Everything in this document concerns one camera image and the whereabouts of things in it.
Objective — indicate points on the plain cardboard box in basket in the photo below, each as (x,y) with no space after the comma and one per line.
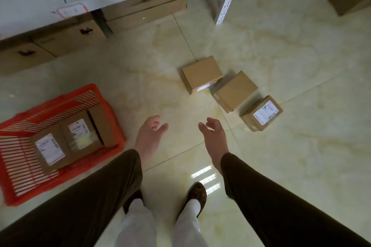
(103,123)

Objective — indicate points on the small cardboard box large label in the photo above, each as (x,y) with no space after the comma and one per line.
(260,113)

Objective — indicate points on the person's right hand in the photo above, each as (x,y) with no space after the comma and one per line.
(216,141)

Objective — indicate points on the person's left thumb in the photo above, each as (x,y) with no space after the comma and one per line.
(163,130)

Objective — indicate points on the red plastic basket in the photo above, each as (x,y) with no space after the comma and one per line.
(20,157)

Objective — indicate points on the person's left leg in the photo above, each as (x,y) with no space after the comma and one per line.
(136,225)

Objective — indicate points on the person's right forearm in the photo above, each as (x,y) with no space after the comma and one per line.
(284,206)

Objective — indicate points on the person's brown shoe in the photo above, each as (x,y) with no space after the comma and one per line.
(132,199)
(197,193)

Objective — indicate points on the flat taped cardboard box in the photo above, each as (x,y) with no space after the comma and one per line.
(147,16)
(145,3)

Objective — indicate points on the person's right thumb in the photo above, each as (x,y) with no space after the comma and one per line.
(203,128)

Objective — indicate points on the person's left hand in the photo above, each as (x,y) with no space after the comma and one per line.
(147,138)

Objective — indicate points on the person's leg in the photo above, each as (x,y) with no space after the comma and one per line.
(188,225)
(136,225)

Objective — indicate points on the cardboard box with taped label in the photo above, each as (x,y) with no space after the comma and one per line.
(79,134)

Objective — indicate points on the person's right brown shoe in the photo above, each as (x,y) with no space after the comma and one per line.
(197,193)

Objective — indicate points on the person's left forearm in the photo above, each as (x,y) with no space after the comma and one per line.
(87,203)

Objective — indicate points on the person's left brown shoe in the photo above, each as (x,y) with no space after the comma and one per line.
(132,199)

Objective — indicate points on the red-bordered shelf tag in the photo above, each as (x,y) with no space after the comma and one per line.
(72,10)

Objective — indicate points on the cardboard box with white label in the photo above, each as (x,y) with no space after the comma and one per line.
(49,149)

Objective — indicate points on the person's right leg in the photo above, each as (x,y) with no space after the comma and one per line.
(188,225)

